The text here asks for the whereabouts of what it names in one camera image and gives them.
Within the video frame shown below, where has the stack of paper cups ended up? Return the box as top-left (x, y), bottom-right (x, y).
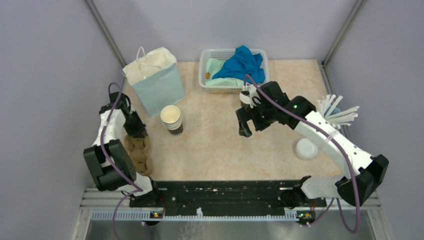
top-left (160, 105), bottom-right (184, 136)

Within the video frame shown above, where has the blue cloth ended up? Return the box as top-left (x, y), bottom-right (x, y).
top-left (212, 45), bottom-right (266, 84)

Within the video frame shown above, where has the pale blue paper bag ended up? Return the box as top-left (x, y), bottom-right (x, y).
top-left (122, 46), bottom-right (186, 117)

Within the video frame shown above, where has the white plastic basket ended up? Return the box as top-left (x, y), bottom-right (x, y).
top-left (198, 48), bottom-right (270, 94)

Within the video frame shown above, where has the stack of white lids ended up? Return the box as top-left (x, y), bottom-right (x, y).
top-left (294, 138), bottom-right (319, 160)

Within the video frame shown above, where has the blue straw holder cup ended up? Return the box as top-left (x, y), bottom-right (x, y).
top-left (317, 107), bottom-right (342, 125)

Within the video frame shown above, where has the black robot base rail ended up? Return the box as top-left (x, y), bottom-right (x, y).
top-left (81, 178), bottom-right (382, 223)

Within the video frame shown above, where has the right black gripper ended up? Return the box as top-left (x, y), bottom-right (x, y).
top-left (236, 99), bottom-right (277, 137)

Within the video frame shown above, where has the mint green cloth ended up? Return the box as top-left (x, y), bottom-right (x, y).
top-left (205, 58), bottom-right (244, 87)

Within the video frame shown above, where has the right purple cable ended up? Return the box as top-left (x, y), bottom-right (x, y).
top-left (244, 74), bottom-right (362, 234)

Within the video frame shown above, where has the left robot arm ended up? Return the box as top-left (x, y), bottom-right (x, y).
top-left (83, 92), bottom-right (161, 207)

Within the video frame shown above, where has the brown cardboard cup carrier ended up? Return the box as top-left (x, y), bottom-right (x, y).
top-left (124, 135), bottom-right (153, 177)

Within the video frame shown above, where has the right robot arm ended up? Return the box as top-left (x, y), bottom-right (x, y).
top-left (235, 81), bottom-right (389, 206)

